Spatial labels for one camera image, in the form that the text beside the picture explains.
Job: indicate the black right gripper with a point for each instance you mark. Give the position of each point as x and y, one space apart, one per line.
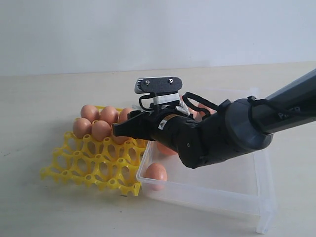
165 128

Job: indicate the yellow plastic egg tray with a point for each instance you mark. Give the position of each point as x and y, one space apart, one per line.
104 164

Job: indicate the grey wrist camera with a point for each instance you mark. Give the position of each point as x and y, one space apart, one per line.
158 85

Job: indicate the clear plastic bin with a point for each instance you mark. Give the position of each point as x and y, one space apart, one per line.
239 185

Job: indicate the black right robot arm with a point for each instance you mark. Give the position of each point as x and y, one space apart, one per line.
203 133

